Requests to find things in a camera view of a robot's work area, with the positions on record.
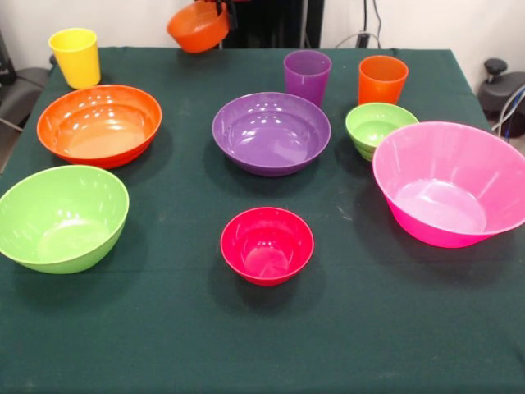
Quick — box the large green plastic bowl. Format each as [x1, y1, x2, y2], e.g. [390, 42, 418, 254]
[0, 164, 130, 275]

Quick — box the small orange plastic bowl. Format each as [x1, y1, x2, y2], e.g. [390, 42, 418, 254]
[166, 2, 230, 54]

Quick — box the purple plastic cup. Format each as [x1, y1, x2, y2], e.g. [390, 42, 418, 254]
[283, 49, 332, 107]

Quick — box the black hanging cable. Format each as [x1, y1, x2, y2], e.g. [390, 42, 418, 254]
[370, 0, 386, 34]

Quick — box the white and blue cable bundle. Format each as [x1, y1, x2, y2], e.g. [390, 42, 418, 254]
[491, 88, 525, 140]

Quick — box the grey office chair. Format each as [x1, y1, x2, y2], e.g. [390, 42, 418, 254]
[0, 27, 62, 132]

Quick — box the small green plastic bowl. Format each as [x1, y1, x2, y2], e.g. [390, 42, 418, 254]
[345, 102, 420, 163]

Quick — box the large pink plastic bowl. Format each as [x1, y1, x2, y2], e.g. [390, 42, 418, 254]
[372, 121, 525, 250]

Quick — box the orange plastic cup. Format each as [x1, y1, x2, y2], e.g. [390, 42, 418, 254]
[358, 55, 410, 107]

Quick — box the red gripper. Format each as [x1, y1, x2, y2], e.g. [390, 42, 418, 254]
[192, 0, 252, 30]

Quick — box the yellow plastic cup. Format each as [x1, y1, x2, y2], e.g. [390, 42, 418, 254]
[48, 27, 102, 90]

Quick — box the purple plastic bowl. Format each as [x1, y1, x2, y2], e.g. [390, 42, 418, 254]
[212, 91, 332, 178]

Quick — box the large orange plastic bowl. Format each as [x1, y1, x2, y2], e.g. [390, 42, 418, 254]
[36, 84, 163, 170]

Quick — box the dark green tablecloth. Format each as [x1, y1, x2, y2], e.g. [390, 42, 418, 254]
[0, 46, 525, 394]

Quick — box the small red plastic bowl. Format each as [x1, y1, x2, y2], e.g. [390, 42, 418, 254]
[220, 207, 316, 287]

